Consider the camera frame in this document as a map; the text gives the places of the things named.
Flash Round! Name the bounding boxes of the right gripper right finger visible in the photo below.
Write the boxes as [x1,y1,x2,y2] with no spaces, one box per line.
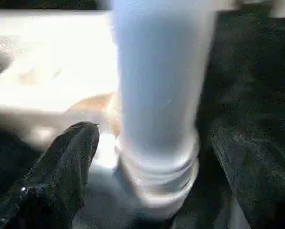
[211,123,285,229]

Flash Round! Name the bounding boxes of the white plastic table top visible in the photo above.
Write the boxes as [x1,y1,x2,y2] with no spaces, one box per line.
[0,10,200,229]

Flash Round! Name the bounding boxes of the white plastic table leg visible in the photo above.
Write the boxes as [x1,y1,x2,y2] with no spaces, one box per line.
[108,0,218,218]

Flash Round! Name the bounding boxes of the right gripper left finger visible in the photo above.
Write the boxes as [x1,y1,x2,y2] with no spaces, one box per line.
[0,121,101,229]

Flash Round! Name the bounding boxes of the black work mat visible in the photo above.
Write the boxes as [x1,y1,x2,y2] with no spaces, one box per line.
[0,0,285,229]

